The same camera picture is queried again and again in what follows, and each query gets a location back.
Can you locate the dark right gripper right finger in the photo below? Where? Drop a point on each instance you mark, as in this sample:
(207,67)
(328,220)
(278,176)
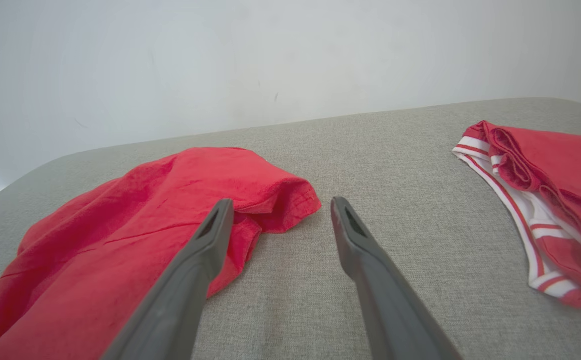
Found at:
(390,310)

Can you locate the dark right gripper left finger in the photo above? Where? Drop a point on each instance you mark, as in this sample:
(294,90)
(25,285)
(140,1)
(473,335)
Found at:
(180,300)

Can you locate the red garment with white side stripe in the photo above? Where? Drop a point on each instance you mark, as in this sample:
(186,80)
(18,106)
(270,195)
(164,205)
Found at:
(120,215)

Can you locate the red garment with striped white trim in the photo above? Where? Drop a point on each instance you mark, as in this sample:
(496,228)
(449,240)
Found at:
(570,165)

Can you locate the grey fabric sofa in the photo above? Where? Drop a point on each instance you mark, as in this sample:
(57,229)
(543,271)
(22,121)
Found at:
(395,165)

